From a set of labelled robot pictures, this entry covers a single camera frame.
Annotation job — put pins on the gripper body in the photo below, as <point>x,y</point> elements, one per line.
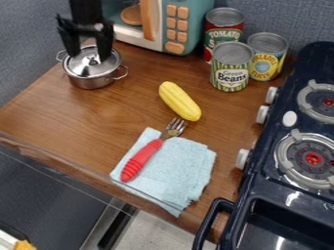
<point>87,26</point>

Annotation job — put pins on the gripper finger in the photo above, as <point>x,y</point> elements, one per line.
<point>105,45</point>
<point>69,40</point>

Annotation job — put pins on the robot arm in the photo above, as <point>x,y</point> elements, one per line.
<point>86,9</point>

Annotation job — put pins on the silver lid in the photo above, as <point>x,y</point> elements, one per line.
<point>89,65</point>

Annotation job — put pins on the silver pot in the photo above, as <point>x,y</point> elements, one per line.
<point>93,76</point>

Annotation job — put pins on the toy microwave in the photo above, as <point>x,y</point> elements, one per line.
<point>169,22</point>

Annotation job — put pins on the yellow toy corn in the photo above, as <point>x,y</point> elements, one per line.
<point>179,101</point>

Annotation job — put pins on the red tomato can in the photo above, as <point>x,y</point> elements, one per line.
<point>222,32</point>

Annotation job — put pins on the green beans can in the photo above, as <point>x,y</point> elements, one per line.
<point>230,68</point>

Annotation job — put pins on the light blue cloth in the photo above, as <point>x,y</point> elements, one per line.
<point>174,175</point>

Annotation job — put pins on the yellow pineapple can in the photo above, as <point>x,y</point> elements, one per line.
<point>266,60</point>

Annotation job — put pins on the toy stove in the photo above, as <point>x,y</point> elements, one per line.
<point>287,162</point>

